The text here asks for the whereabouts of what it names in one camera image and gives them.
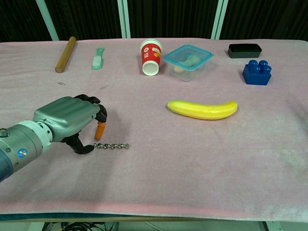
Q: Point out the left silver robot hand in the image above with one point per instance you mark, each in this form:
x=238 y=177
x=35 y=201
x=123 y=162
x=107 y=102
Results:
x=65 y=113

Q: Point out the silver ball chain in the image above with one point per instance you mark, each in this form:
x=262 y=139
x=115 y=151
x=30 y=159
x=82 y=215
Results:
x=113 y=146

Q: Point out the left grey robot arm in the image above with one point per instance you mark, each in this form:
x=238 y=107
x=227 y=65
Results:
x=14 y=149

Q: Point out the brown wooden rolling pin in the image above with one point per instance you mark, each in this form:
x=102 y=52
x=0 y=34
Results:
x=65 y=55

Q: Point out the green plastic brush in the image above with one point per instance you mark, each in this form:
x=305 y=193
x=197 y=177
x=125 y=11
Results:
x=97 y=63

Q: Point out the red paper cup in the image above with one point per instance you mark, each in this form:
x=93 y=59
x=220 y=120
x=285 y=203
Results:
x=150 y=56

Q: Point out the pink table cloth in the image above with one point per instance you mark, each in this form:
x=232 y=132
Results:
x=154 y=168

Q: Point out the clear container with blue lid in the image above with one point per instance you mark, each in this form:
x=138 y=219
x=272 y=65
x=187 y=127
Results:
x=187 y=57

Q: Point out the yellow banana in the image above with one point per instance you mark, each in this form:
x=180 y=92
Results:
x=204 y=111

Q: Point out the black rectangular tray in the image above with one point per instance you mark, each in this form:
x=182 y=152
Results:
x=244 y=51

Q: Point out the blue toy building block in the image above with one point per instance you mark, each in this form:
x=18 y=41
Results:
x=255 y=75

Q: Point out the white frame post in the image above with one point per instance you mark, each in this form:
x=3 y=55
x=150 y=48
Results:
x=124 y=19
x=47 y=21
x=218 y=19

